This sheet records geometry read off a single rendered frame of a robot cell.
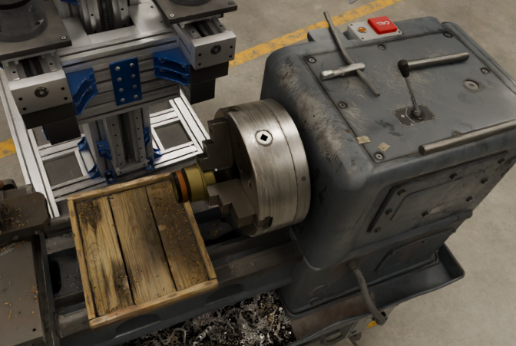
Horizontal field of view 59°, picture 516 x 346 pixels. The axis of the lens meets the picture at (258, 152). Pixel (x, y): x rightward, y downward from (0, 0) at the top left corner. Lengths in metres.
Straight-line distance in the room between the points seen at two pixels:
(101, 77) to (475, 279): 1.91
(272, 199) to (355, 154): 0.20
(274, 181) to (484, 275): 1.73
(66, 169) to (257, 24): 1.80
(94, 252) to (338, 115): 0.68
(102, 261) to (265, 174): 0.48
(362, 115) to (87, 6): 0.86
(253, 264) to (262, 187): 0.32
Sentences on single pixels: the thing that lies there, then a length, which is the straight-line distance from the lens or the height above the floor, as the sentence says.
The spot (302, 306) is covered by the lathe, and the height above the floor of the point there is 0.57.
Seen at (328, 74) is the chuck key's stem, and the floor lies 1.27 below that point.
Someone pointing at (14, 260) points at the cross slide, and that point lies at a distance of 1.17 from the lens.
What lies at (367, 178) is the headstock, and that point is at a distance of 0.95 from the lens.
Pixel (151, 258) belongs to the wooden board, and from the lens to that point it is 1.20.
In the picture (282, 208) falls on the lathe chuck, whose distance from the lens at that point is 1.01.
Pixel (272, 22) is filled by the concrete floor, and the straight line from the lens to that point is 3.48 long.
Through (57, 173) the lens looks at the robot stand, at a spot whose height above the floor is 0.21.
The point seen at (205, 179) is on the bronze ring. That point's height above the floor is 1.11.
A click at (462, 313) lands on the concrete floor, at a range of 2.40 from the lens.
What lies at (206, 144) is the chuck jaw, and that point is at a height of 1.16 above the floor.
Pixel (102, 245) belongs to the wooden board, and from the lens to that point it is 1.24.
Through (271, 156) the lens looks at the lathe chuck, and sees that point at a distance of 0.96.
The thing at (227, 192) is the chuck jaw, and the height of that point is 1.10.
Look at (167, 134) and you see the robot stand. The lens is 2.33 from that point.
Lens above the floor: 1.96
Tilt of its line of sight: 50 degrees down
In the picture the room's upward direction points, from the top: 10 degrees clockwise
